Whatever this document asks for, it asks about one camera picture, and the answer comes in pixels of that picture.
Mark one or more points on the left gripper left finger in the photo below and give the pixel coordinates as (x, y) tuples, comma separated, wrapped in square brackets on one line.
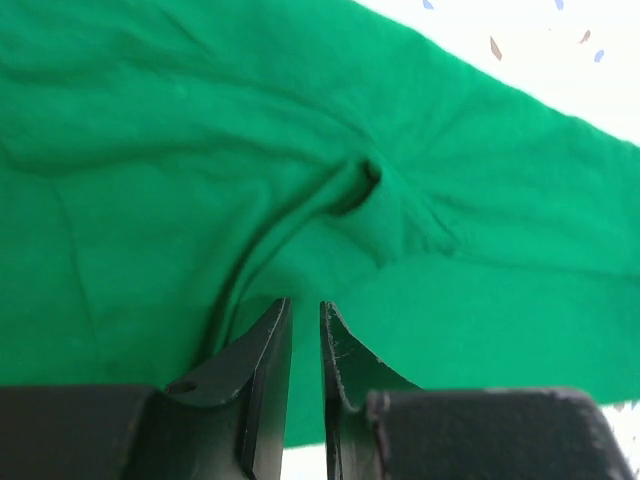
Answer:
[(223, 420)]

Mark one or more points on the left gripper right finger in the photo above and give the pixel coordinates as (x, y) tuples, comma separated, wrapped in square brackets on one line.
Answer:
[(379, 425)]

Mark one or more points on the green t shirt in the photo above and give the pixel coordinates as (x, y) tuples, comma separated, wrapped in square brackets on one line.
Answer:
[(169, 168)]

